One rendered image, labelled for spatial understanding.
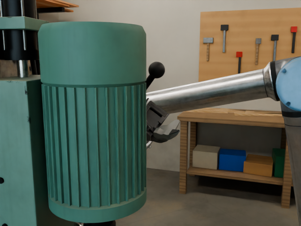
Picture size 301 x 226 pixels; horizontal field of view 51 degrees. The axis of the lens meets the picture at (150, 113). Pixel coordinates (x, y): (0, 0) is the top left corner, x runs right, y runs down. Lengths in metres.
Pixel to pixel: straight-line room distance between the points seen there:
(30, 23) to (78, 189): 0.28
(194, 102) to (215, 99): 0.06
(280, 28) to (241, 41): 0.42
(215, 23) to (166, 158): 1.76
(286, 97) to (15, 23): 0.58
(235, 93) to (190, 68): 2.86
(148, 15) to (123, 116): 3.50
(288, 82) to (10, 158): 0.59
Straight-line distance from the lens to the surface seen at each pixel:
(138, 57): 0.49
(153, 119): 0.79
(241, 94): 0.95
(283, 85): 0.77
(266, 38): 3.70
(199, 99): 0.98
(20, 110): 0.54
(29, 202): 0.58
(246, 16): 3.72
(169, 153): 4.04
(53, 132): 0.51
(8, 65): 0.63
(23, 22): 0.56
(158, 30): 3.90
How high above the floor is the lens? 1.46
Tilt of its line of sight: 10 degrees down
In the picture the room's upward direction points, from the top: straight up
